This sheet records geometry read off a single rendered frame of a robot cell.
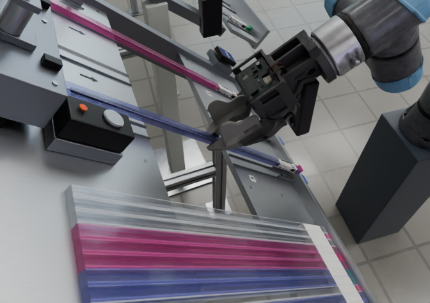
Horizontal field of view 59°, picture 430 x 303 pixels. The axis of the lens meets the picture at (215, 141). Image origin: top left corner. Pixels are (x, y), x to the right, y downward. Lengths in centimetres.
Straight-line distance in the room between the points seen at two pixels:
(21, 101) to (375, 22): 42
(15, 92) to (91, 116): 7
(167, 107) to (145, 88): 70
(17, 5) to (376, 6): 41
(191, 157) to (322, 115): 67
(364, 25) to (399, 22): 4
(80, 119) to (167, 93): 91
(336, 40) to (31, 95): 37
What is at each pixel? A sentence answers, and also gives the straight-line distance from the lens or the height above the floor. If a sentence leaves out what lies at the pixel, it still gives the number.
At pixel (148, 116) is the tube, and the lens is 51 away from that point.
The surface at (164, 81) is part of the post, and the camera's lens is 125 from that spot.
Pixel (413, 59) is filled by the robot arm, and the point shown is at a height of 102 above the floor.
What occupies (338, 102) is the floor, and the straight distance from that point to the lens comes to 202.
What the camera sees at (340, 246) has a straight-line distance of 74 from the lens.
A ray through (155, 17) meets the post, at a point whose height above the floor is 77.
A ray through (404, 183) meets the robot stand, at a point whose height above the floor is 43.
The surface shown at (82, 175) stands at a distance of 41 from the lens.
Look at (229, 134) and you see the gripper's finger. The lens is 56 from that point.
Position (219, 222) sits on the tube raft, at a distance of 49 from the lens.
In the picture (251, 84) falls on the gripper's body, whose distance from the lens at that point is 52.
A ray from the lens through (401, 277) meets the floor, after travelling 161.
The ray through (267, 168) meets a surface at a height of 77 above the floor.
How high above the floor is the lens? 139
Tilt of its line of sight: 52 degrees down
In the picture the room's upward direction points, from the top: straight up
